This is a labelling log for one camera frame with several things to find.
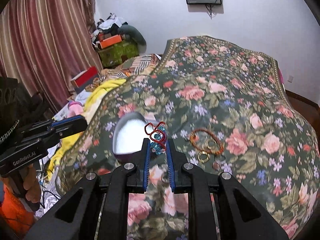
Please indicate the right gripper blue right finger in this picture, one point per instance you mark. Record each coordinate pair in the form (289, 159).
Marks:
(171, 171)

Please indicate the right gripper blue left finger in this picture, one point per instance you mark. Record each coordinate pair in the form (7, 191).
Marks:
(147, 165)

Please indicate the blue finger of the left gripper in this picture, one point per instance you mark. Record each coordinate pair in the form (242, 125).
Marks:
(67, 121)

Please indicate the purple heart-shaped tin box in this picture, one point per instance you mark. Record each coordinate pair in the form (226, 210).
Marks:
(129, 134)

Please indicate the orange sleeve forearm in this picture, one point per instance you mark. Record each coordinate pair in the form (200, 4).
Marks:
(15, 216)

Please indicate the left hand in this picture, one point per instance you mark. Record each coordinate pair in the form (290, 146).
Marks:
(32, 186)

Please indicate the yellow blanket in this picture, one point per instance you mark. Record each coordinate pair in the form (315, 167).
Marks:
(70, 133)

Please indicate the red and grey box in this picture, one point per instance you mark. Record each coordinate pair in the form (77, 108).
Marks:
(84, 78)

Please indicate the striped patchwork quilt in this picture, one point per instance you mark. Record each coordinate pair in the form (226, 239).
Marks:
(144, 64)

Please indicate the dark floral bedspread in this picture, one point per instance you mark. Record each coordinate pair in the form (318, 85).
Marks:
(226, 109)

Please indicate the striped maroon curtain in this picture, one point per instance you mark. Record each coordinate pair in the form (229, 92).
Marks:
(45, 43)

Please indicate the orange shoe box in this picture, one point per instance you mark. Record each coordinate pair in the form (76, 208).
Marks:
(109, 41)

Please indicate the green patterned storage box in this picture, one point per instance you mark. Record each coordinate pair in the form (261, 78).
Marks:
(118, 53)

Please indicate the pile of clothes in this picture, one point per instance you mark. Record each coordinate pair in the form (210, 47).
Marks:
(108, 26)

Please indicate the white wall socket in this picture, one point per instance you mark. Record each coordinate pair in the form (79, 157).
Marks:
(290, 79)

